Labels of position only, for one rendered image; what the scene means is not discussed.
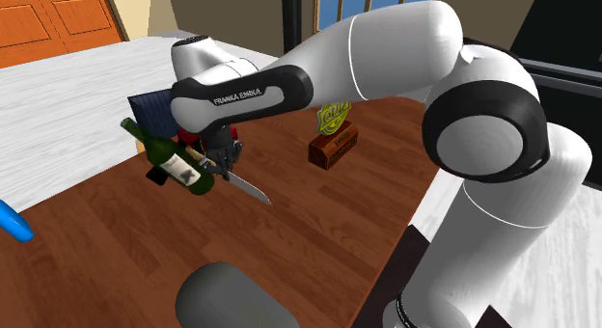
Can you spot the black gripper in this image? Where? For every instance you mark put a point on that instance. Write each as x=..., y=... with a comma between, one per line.
x=225, y=143

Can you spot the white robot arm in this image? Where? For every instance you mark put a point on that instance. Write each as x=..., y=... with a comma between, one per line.
x=404, y=49

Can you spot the red and black object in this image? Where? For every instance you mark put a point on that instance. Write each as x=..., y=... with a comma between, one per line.
x=189, y=136

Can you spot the green wine bottle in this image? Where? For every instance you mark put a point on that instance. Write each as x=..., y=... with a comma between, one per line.
x=169, y=162

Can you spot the small black object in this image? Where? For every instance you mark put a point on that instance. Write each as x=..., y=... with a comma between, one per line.
x=155, y=176

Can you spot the dark blue box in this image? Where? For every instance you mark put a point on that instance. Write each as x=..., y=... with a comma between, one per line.
x=150, y=113

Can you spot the yellow shield trophy wooden base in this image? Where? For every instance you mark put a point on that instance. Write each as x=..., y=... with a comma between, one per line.
x=334, y=146

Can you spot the grey cylinder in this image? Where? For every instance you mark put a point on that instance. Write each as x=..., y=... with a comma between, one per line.
x=230, y=299

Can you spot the wooden framed window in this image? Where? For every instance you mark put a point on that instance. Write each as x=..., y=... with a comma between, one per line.
x=357, y=2

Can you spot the orange wooden cabinet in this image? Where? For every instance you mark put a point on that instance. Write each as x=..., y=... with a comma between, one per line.
x=51, y=21

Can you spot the dark robot stand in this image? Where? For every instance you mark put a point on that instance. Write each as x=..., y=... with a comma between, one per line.
x=399, y=270

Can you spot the blue rounded object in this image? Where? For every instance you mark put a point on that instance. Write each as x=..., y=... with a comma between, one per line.
x=14, y=223

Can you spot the black appliance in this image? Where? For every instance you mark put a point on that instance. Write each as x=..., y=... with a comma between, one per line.
x=564, y=30

